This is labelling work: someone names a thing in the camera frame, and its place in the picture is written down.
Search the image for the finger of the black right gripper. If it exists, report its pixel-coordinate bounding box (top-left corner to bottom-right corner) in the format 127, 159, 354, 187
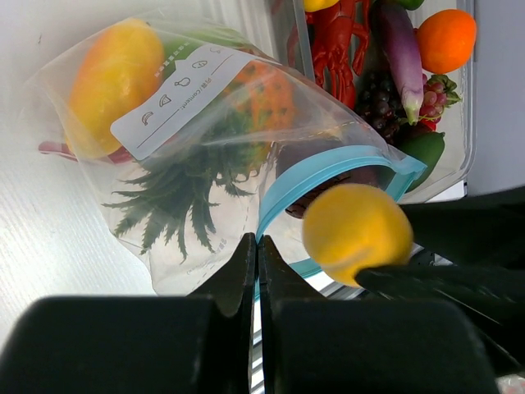
356, 265, 524, 328
401, 186, 524, 267

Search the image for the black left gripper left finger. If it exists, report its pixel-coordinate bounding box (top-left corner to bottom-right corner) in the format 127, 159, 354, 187
1, 234, 257, 393

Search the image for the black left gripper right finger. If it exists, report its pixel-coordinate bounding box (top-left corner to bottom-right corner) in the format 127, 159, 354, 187
258, 236, 498, 393

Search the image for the small yellow peach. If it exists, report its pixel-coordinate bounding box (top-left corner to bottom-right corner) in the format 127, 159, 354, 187
302, 184, 413, 287

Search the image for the yellow green pineapple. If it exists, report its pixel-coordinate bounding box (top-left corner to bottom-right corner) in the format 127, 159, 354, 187
106, 60, 301, 258

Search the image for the clear blue zip bag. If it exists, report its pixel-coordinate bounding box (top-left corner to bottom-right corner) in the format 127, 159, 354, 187
20, 11, 426, 295

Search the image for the small red pepper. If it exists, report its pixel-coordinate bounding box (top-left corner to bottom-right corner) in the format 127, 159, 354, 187
38, 141, 135, 164

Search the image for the yellow orange mango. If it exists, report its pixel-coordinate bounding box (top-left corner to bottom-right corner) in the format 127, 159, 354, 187
66, 18, 164, 153

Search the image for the green starfruit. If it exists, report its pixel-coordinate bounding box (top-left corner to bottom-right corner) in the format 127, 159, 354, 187
162, 28, 249, 68

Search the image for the clear plastic food bin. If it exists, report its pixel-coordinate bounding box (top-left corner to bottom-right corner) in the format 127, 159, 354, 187
267, 1, 476, 204

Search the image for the dark green avocado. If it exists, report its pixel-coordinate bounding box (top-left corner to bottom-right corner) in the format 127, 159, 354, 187
398, 132, 445, 193

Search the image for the red grape bunch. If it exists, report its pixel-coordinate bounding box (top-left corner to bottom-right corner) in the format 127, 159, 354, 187
419, 74, 462, 125

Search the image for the dark purple grape bunch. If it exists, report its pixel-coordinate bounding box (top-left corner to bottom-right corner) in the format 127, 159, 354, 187
354, 71, 406, 145

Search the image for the orange fruit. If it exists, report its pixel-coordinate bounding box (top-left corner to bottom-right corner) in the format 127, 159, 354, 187
416, 9, 477, 74

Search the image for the red lobster toy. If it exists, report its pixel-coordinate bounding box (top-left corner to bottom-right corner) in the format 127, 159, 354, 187
305, 0, 372, 108

